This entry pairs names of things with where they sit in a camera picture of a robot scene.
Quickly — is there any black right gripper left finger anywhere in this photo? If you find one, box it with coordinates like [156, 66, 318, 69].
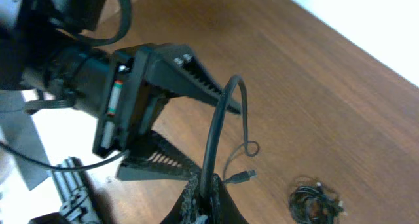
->
[161, 174, 199, 224]

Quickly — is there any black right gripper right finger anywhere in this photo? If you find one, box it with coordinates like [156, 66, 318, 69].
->
[209, 174, 249, 224]

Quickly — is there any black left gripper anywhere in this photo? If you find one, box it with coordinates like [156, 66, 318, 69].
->
[42, 43, 223, 181]

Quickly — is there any black USB cable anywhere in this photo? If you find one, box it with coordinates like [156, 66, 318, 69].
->
[199, 74, 261, 198]

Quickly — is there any black cable bundle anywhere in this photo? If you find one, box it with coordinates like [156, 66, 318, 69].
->
[287, 176, 348, 224]

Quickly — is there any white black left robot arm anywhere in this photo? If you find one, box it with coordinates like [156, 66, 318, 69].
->
[1, 0, 246, 180]

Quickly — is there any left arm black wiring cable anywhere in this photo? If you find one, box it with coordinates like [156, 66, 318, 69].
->
[0, 0, 133, 172]

